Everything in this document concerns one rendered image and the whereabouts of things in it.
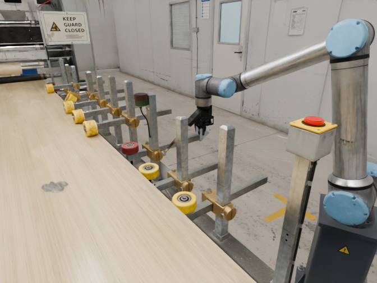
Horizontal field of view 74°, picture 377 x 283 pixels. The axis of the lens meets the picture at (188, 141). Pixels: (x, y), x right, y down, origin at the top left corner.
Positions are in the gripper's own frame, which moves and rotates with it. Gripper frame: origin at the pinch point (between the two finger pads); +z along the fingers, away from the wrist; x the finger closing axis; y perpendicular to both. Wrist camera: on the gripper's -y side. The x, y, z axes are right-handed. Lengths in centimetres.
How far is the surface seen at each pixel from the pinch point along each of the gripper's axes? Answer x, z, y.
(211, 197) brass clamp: -50, -3, -33
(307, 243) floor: -44, 83, 64
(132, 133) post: 19.3, -5.1, -32.7
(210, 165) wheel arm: -25.9, 1.1, -13.5
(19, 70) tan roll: 226, -20, -69
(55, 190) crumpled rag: -20, -8, -79
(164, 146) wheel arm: -1.4, -2.9, -24.6
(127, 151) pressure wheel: -2.8, -6.2, -45.3
